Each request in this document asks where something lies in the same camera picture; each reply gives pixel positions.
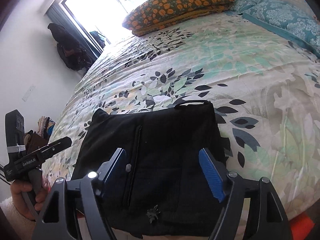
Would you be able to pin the black pants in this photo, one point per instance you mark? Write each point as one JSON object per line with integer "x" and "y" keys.
{"x": 158, "y": 187}

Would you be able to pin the black bag hanging on wall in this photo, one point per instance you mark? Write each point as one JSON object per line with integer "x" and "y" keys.
{"x": 73, "y": 54}

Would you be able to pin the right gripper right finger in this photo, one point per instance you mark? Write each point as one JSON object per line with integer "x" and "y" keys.
{"x": 266, "y": 218}

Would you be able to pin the red fluffy garment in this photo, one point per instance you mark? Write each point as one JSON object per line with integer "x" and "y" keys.
{"x": 301, "y": 226}

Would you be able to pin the orange green patterned folded blanket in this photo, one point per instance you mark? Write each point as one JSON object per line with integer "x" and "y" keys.
{"x": 154, "y": 15}

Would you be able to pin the floral bed sheet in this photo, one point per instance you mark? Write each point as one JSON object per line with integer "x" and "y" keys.
{"x": 265, "y": 91}

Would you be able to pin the teal damask pillow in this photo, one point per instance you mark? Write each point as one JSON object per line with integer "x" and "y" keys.
{"x": 283, "y": 19}

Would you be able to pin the cream fuzzy sleeve forearm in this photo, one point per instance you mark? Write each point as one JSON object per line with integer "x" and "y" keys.
{"x": 22, "y": 226}

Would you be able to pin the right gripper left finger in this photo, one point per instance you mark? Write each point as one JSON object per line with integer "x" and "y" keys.
{"x": 58, "y": 218}

